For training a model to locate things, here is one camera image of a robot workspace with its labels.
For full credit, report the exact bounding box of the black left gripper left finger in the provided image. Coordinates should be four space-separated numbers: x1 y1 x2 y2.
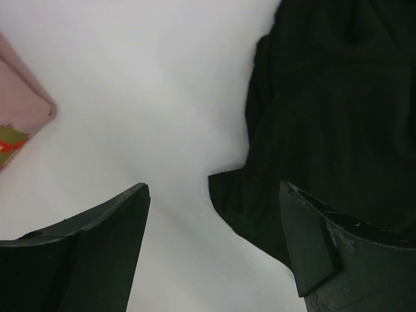
1 183 150 312

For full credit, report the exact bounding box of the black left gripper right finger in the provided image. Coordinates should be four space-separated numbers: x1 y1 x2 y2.
279 181 415 312

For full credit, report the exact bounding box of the black t shirt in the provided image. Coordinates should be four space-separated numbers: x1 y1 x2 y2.
209 1 415 265

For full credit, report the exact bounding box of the folded pink t shirt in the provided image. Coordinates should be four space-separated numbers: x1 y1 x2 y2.
0 31 58 172

